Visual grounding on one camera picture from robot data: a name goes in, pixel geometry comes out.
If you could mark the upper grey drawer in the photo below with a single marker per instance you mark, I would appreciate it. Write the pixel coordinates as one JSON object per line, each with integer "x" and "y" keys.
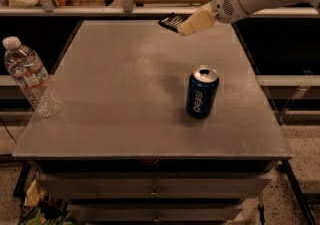
{"x": 89, "y": 186}

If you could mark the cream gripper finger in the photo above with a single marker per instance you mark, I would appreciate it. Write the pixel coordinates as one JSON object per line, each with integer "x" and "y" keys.
{"x": 201, "y": 20}

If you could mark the grey drawer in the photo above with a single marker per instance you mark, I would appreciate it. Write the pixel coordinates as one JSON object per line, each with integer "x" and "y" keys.
{"x": 89, "y": 186}
{"x": 154, "y": 212}

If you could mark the blue pepsi can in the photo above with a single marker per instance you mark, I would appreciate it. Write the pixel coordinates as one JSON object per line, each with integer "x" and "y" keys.
{"x": 202, "y": 88}

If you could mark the snack bags on floor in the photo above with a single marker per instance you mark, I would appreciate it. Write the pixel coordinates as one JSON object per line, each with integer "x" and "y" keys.
{"x": 39, "y": 208}

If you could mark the clear plastic water bottle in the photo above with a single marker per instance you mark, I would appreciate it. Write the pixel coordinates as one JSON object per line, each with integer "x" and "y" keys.
{"x": 26, "y": 68}

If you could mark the lower grey drawer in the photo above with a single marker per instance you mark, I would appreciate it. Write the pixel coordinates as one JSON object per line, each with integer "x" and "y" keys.
{"x": 154, "y": 212}

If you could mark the black rxbar chocolate wrapper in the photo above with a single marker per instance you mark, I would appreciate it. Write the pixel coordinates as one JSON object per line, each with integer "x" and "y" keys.
{"x": 172, "y": 21}

